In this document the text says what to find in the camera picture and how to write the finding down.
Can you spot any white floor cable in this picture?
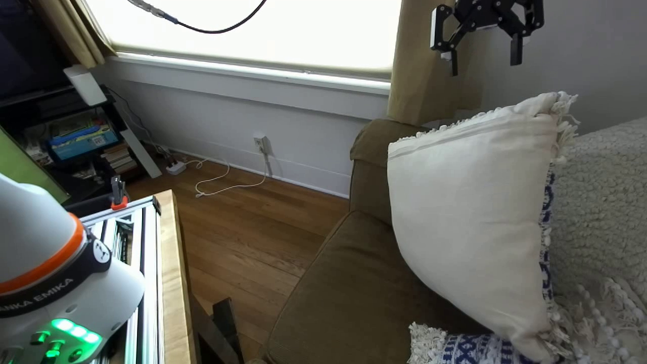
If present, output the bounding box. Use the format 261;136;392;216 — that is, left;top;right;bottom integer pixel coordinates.
192;151;276;200

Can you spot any green panel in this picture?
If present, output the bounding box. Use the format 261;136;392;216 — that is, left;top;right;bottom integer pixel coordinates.
0;125;71;205

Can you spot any black cable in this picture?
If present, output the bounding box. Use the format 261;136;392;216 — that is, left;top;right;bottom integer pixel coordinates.
127;0;269;37

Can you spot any cream pillow with tassel trim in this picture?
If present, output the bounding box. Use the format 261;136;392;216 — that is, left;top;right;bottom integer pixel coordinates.
386;88;580;364

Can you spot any red clamp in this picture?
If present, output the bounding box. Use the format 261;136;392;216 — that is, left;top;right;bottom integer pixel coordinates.
109;173;132;213

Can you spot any grey fleece blanket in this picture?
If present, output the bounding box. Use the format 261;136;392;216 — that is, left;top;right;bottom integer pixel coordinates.
548;116;647;364

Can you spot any white wall outlet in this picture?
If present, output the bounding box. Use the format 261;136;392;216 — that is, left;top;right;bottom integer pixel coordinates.
250;132;276;157

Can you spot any aluminium profile frame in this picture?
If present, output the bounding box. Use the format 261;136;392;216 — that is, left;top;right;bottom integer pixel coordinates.
78;192;165;364

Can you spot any blue box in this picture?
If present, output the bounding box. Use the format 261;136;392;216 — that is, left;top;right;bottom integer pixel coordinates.
46;124;122;162

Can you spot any white window blind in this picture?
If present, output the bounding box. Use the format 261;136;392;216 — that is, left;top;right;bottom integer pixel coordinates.
81;0;404;77

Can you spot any white window frame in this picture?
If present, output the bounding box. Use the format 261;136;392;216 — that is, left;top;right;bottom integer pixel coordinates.
93;51;395;96

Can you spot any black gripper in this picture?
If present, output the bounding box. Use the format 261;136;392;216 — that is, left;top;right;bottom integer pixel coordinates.
429;0;546;77

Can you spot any brown fabric sofa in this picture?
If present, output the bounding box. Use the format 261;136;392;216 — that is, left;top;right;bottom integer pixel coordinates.
261;117;488;364

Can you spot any white power strip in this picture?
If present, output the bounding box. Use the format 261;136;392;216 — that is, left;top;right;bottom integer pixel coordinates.
164;157;188;177

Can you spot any tan curtain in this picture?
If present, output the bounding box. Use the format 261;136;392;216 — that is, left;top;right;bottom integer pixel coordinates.
32;0;117;71
385;0;490;130

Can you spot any blue patterned white pillow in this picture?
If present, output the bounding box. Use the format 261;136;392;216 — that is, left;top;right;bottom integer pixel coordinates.
407;169;582;364

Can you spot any white board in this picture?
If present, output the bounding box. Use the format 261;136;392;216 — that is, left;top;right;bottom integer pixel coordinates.
60;63;164;180

